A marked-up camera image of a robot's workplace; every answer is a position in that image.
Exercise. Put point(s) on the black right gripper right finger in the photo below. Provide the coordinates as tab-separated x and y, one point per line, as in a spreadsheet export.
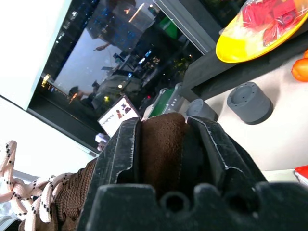
226	149

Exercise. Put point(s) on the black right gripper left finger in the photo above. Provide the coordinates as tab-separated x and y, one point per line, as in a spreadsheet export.
120	154

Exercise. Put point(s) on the brown shoe with pink laces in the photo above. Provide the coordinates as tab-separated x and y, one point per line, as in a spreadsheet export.
158	154

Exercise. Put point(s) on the white card with red figures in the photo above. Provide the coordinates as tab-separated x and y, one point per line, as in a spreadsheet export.
118	116

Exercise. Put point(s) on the small grey round cylinder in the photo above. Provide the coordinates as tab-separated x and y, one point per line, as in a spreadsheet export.
201	109

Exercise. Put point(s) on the large grey round cylinder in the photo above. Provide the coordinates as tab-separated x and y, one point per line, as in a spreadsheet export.
250	102

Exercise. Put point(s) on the green and silver case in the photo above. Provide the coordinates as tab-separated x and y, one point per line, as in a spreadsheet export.
162	102

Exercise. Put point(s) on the red and white box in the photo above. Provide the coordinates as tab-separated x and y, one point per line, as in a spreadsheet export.
302	174

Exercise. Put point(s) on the dark grey shelf board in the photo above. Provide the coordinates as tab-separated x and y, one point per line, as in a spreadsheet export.
243	69

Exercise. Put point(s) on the orange round fruit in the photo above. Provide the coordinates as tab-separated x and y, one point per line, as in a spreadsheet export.
300	69

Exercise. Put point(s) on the yellow plate with red print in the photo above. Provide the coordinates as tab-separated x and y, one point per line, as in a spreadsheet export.
258	29

